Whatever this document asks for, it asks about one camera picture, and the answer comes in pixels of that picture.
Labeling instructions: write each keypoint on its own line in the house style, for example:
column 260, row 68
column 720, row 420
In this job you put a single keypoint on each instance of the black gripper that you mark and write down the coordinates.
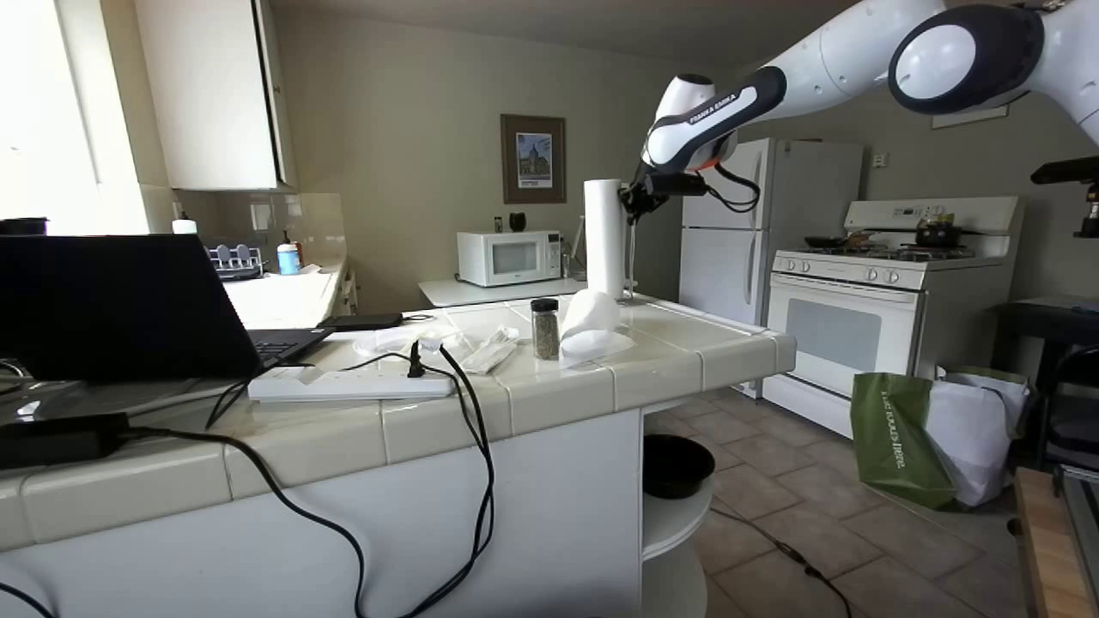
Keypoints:
column 655, row 187

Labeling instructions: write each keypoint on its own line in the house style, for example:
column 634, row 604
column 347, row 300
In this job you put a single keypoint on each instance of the white paper towel roll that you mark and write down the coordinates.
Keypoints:
column 605, row 235

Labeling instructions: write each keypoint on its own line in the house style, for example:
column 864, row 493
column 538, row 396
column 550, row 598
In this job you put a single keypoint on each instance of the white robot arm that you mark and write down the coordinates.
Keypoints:
column 924, row 52

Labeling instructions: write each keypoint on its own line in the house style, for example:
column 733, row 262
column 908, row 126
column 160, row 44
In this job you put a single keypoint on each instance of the white refrigerator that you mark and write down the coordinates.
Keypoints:
column 765, row 197

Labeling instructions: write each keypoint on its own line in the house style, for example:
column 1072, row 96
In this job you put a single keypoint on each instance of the crumpled white paper towel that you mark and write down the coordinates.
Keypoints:
column 587, row 331

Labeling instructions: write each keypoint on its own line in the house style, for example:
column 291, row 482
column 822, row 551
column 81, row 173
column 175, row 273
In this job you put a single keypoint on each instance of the dark spice shaker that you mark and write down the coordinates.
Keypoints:
column 544, row 329

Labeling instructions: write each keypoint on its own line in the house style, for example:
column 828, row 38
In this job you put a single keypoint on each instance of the white microwave oven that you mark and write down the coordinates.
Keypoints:
column 505, row 259

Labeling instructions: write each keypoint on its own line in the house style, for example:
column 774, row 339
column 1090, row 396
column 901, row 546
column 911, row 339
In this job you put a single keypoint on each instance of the black bowl on shelf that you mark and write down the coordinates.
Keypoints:
column 673, row 465

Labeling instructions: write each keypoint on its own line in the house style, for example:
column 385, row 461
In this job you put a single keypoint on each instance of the white kitchen stove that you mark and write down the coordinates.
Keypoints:
column 922, row 295

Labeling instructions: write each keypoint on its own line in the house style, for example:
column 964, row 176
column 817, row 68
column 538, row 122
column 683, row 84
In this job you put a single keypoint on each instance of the green shopping bag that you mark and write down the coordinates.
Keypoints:
column 890, row 440

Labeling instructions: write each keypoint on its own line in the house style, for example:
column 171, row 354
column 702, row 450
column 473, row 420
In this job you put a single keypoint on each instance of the blue soap bottle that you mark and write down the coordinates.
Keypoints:
column 285, row 257

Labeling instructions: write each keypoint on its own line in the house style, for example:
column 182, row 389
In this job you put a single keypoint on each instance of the white power strip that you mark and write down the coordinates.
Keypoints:
column 294, row 385

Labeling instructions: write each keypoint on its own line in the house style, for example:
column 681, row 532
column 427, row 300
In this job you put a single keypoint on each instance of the white plastic bag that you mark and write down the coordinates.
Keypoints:
column 969, row 425

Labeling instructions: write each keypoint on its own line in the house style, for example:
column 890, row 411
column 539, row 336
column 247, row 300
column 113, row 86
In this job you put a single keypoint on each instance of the blue dish rack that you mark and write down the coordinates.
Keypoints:
column 235, row 262

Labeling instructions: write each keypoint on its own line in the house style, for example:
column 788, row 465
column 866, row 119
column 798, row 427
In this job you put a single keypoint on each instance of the black open laptop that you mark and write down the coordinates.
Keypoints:
column 127, row 310

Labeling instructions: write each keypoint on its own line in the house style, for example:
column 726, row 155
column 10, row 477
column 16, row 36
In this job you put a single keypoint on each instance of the black power adapter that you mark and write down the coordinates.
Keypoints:
column 62, row 440

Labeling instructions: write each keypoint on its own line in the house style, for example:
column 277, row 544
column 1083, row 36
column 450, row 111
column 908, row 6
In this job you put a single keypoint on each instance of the framed wall picture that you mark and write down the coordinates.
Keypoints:
column 532, row 160

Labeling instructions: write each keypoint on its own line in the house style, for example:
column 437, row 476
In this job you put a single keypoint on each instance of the white wall cabinet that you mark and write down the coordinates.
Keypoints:
column 219, row 94

